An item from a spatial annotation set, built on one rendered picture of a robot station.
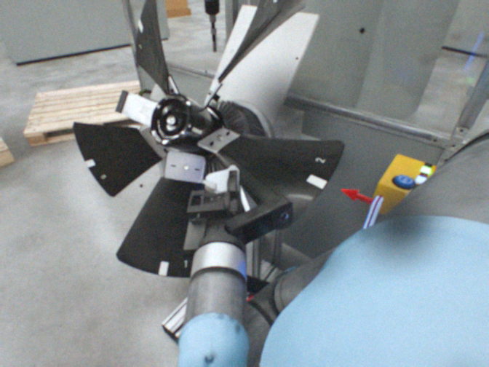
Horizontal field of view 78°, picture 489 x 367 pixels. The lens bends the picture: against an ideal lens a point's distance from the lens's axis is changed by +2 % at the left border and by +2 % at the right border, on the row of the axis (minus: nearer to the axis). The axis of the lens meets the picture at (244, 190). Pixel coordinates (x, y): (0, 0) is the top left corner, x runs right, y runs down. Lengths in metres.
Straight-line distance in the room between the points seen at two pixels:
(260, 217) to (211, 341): 0.19
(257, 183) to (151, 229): 0.29
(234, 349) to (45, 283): 1.86
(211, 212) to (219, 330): 0.19
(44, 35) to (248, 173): 5.58
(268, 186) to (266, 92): 0.42
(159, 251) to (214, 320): 0.41
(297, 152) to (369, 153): 0.75
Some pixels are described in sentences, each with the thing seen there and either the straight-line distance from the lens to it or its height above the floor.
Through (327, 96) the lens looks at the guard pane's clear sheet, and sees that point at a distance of 1.33.
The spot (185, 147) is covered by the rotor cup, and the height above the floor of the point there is 1.17.
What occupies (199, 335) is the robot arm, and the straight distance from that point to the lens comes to 0.35.
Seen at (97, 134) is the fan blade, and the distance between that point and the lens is 0.89.
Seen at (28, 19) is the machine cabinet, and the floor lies 0.60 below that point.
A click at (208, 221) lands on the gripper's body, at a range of 0.48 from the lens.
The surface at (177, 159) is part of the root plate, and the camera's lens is 0.71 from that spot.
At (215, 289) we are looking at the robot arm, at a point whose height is 1.21.
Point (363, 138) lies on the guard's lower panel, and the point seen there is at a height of 0.90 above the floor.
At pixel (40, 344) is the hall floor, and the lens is 1.94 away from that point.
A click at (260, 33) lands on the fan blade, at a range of 0.67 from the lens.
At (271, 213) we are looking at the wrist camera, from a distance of 0.46.
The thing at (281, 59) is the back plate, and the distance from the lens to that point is 0.95.
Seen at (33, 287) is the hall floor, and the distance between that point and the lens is 2.17.
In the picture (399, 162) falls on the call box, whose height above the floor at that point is 1.07.
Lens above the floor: 1.53
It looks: 40 degrees down
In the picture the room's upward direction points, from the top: straight up
